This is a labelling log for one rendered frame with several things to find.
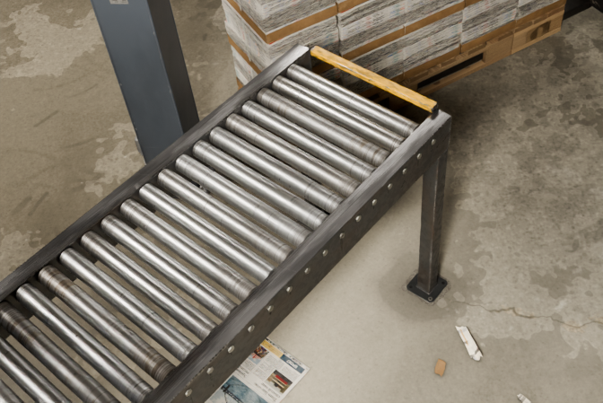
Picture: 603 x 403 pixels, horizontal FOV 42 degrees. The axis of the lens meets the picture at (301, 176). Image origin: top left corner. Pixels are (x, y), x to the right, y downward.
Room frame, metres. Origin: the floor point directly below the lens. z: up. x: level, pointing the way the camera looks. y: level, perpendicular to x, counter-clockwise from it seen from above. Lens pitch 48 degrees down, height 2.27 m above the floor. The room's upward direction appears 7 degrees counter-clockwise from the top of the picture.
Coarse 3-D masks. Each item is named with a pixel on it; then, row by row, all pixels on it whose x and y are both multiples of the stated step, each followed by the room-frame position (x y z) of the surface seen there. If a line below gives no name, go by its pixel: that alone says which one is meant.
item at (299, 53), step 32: (288, 64) 1.78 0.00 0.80; (256, 96) 1.67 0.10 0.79; (192, 128) 1.56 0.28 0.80; (224, 128) 1.58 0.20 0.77; (160, 160) 1.45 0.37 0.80; (128, 192) 1.35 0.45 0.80; (96, 224) 1.26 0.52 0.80; (128, 224) 1.32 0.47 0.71; (32, 256) 1.18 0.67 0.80; (0, 288) 1.10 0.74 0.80
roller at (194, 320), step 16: (96, 240) 1.21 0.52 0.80; (96, 256) 1.17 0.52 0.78; (112, 256) 1.15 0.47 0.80; (128, 272) 1.10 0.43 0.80; (144, 272) 1.10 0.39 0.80; (144, 288) 1.05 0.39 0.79; (160, 288) 1.04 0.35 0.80; (160, 304) 1.01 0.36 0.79; (176, 304) 0.99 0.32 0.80; (176, 320) 0.97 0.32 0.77; (192, 320) 0.94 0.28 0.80; (208, 320) 0.94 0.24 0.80
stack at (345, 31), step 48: (240, 0) 2.29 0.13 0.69; (288, 0) 2.17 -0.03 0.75; (336, 0) 2.27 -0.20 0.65; (384, 0) 2.34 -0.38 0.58; (432, 0) 2.43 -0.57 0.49; (240, 48) 2.38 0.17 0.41; (288, 48) 2.17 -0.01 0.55; (336, 48) 2.25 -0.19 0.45; (384, 48) 2.34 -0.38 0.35; (432, 48) 2.45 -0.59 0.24; (480, 48) 2.55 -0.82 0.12; (384, 96) 2.34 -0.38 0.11
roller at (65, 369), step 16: (0, 304) 1.05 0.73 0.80; (0, 320) 1.01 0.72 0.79; (16, 320) 1.00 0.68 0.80; (16, 336) 0.97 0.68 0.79; (32, 336) 0.96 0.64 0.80; (32, 352) 0.92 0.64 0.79; (48, 352) 0.91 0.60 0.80; (64, 352) 0.91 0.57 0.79; (48, 368) 0.88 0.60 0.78; (64, 368) 0.86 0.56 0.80; (80, 368) 0.86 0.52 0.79; (80, 384) 0.82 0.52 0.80; (96, 384) 0.82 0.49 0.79; (96, 400) 0.78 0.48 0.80; (112, 400) 0.78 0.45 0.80
